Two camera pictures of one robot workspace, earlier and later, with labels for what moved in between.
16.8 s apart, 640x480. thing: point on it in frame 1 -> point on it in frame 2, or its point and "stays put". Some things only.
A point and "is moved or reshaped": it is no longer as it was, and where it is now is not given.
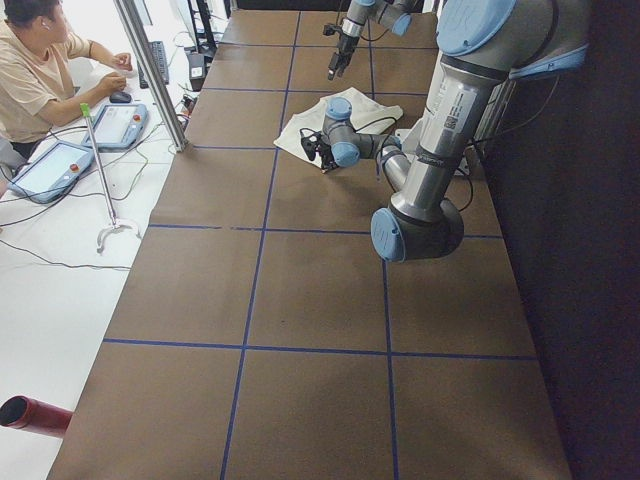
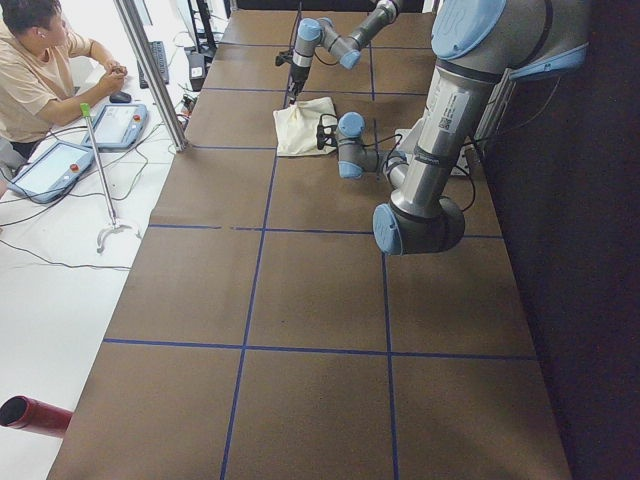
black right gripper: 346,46 -> 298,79
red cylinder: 22,412 stays put
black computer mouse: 120,97 stays put
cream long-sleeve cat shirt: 367,112 is moved or reshaped
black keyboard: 158,52 stays put
